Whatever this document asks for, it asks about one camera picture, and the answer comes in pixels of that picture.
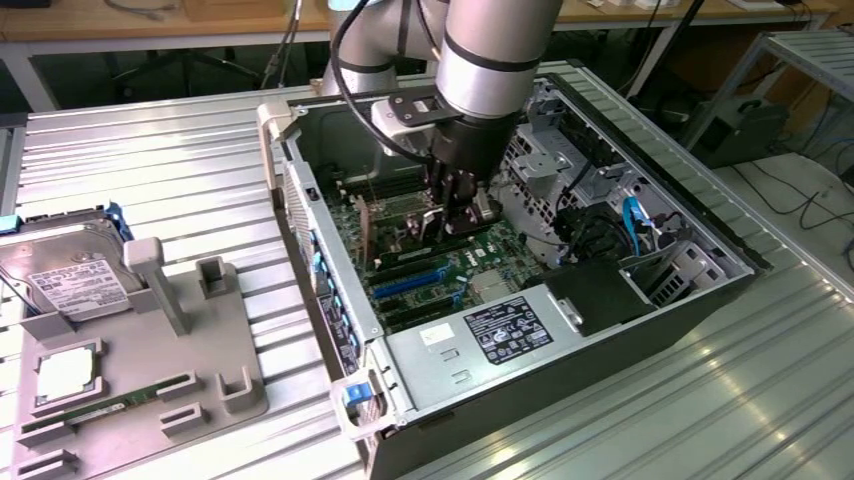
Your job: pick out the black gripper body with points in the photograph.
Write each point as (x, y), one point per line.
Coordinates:
(473, 145)

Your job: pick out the black low profile graphics card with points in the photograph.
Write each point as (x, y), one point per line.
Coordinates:
(365, 225)

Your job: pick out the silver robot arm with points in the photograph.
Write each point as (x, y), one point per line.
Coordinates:
(493, 50)

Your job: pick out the green motherboard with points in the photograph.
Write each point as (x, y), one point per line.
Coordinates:
(507, 250)

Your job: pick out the silver disk bay cage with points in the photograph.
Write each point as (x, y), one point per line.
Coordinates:
(540, 167)

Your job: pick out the black RAM stick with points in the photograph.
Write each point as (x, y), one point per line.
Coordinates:
(413, 257)

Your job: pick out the silver chipset heat sink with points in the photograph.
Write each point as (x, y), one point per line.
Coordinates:
(493, 287)

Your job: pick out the blue expansion slot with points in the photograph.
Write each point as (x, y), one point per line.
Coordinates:
(407, 285)

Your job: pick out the black case lock knob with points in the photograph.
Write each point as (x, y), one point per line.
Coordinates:
(310, 193)

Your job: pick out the black expansion slot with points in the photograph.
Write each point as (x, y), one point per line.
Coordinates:
(427, 310)

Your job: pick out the grey power supply unit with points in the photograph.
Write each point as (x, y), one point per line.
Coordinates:
(427, 370)

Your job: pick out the open black PC case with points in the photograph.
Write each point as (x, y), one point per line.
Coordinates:
(600, 380)

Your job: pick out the blue case latch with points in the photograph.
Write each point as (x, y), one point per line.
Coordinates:
(354, 393)

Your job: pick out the black box on floor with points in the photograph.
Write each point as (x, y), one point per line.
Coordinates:
(747, 135)

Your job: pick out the grey parts rack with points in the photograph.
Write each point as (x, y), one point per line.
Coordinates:
(133, 350)

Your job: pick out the metal slat side table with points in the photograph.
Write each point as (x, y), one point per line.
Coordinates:
(823, 52)

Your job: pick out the silver hard disk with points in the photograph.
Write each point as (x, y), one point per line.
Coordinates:
(66, 290)

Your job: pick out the green RAM stick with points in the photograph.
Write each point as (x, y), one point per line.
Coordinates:
(100, 407)

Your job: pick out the silver CPU chip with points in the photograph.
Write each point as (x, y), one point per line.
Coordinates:
(62, 375)

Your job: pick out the wooden desk with white frame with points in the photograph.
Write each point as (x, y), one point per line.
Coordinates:
(100, 25)

